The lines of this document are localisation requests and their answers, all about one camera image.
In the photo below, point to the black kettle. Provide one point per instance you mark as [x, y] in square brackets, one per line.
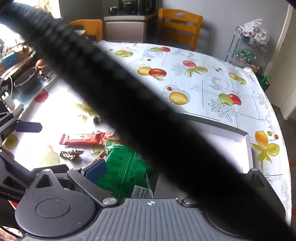
[145, 6]

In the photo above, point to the green snack bag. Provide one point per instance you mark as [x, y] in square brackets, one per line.
[124, 166]

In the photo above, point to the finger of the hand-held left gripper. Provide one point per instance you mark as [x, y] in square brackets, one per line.
[27, 127]
[16, 165]

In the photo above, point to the grey cabinet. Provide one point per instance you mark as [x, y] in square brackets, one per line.
[127, 30]

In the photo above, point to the shiny metal pot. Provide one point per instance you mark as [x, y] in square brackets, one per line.
[44, 74]

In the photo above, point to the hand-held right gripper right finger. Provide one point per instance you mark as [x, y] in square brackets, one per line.
[254, 176]

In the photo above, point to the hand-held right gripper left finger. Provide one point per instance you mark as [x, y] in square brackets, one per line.
[96, 170]

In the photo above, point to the white cardboard box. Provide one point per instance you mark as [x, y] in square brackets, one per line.
[231, 143]

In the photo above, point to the clear acrylic rack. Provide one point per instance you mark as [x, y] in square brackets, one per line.
[232, 44]

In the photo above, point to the black coffee machine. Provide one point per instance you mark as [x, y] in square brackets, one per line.
[127, 7]

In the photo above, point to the white plastic bag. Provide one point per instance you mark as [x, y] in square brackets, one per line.
[254, 32]

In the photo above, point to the light blue box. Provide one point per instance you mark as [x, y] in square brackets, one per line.
[9, 59]

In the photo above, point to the white charger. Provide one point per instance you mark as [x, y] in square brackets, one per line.
[8, 100]

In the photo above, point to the orange wooden chair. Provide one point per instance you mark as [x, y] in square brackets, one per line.
[94, 27]
[168, 16]

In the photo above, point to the clear bag of nuts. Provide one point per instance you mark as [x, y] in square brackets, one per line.
[70, 154]

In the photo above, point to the brown round container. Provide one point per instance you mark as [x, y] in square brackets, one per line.
[41, 63]

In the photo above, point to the white door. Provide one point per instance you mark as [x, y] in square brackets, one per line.
[289, 69]

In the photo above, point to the metal strainer bowl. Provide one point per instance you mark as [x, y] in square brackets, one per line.
[25, 83]

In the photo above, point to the pile of green candies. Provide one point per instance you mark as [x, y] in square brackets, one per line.
[245, 54]

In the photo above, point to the fruit print tablecloth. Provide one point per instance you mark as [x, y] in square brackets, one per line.
[208, 76]

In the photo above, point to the red snack bar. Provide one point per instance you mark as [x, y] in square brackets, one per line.
[81, 139]

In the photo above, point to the black cup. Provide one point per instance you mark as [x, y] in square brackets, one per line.
[113, 10]

